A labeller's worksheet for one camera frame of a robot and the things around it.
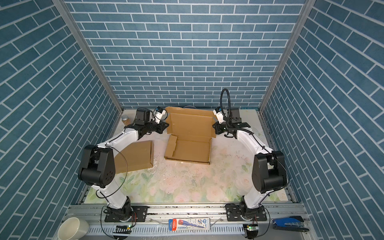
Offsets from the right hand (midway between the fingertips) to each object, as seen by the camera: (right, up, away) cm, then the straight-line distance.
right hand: (213, 123), depth 90 cm
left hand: (-28, 0, +2) cm, 28 cm away
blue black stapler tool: (+36, -47, -22) cm, 62 cm away
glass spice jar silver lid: (-59, +2, +12) cm, 60 cm away
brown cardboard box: (-14, -5, +3) cm, 15 cm away
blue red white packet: (-13, -48, -20) cm, 54 cm away
